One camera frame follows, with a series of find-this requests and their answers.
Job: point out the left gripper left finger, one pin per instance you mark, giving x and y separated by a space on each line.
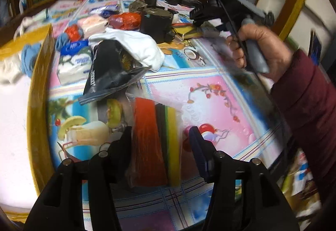
119 156

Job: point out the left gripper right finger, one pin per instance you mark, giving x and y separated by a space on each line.
203 152

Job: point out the thick colourful sponge pack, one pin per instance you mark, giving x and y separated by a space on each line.
156 143

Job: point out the black plastic pouch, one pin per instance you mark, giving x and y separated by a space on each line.
112 70

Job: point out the white cloth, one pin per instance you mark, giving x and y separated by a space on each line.
141 47

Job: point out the blue Vinda tissue pack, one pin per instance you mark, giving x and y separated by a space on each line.
74 62

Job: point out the red plastic bag bundle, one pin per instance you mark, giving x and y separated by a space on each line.
125 21

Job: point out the blue cloth with red bag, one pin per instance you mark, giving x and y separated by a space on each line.
71 34

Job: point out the pink tissue pack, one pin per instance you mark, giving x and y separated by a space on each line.
92 25

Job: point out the blue knitted cloth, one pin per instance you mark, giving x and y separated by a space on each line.
28 58

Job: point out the maroon jacket right forearm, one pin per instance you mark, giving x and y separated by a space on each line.
307 101

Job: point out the person's right hand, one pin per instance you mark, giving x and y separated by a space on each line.
276 53

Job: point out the floral patterned tablecloth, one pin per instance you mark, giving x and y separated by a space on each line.
244 123

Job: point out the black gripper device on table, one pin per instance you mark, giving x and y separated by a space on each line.
186 3

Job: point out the black electric motor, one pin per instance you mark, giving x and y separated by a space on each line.
157 22

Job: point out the blue phone on holder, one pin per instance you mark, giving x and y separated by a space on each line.
315 48

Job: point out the blue white plastic bag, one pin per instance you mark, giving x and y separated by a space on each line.
106 11

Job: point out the white rubber glove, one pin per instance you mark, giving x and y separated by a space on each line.
26 22

